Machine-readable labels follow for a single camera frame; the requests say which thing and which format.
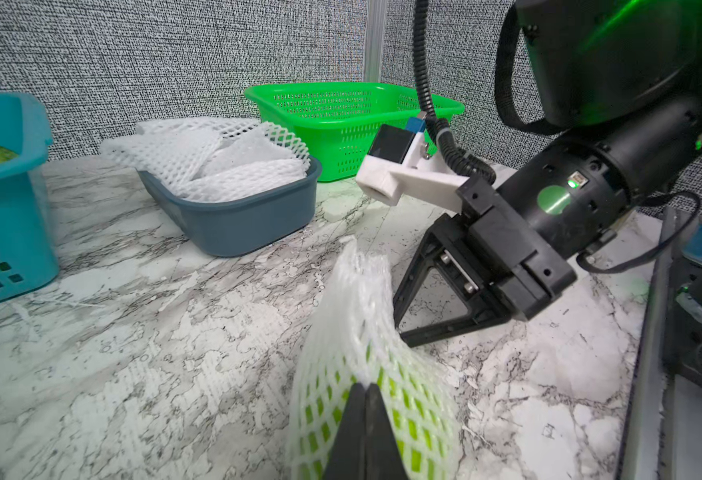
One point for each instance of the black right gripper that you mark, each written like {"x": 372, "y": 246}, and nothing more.
{"x": 504, "y": 254}

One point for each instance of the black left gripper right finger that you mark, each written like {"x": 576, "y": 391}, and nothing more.
{"x": 382, "y": 459}

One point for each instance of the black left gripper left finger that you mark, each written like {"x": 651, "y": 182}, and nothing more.
{"x": 347, "y": 456}

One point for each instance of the green custard apple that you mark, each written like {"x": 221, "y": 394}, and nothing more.
{"x": 419, "y": 404}

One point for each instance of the white foam net sleeve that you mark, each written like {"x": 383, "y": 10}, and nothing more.
{"x": 352, "y": 341}

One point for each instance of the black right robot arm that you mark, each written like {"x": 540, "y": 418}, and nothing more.
{"x": 617, "y": 85}

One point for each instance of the white foam net pile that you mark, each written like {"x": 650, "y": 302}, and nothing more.
{"x": 211, "y": 159}

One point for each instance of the bright green plastic basket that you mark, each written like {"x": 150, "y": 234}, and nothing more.
{"x": 338, "y": 121}

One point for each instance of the grey-blue plastic tub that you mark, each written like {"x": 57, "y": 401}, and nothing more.
{"x": 233, "y": 229}

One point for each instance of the teal plastic basket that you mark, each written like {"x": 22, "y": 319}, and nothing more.
{"x": 27, "y": 249}

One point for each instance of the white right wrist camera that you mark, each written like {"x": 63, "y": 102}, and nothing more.
{"x": 398, "y": 164}

